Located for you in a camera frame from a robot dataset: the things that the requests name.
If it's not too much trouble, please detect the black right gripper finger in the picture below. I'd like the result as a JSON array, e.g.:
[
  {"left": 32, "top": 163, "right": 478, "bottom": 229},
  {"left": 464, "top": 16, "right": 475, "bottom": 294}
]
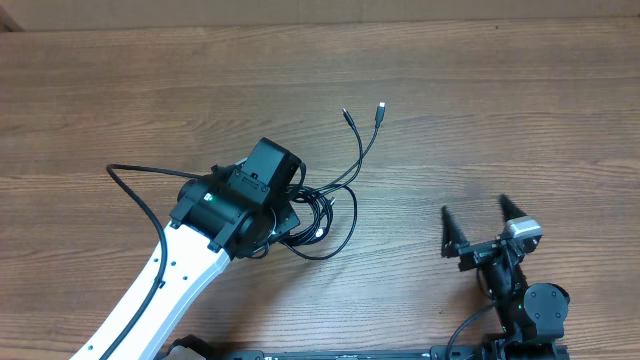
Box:
[
  {"left": 441, "top": 206, "right": 469, "bottom": 258},
  {"left": 498, "top": 194, "right": 526, "bottom": 222}
]

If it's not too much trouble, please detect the black cable bundle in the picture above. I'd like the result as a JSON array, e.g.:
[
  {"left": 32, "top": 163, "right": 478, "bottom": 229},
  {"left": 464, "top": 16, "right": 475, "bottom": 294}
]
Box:
[{"left": 282, "top": 101, "right": 387, "bottom": 261}]

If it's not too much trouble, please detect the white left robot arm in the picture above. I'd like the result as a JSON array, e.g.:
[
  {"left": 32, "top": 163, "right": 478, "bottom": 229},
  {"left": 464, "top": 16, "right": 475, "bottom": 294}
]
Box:
[{"left": 74, "top": 176, "right": 300, "bottom": 359}]

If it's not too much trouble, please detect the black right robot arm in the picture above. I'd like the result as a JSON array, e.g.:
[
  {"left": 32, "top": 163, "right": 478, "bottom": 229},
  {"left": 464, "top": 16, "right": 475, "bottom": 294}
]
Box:
[{"left": 436, "top": 194, "right": 570, "bottom": 360}]

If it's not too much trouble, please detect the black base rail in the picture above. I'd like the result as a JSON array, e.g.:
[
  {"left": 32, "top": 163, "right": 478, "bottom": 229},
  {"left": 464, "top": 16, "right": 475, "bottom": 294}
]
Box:
[{"left": 164, "top": 334, "right": 571, "bottom": 360}]

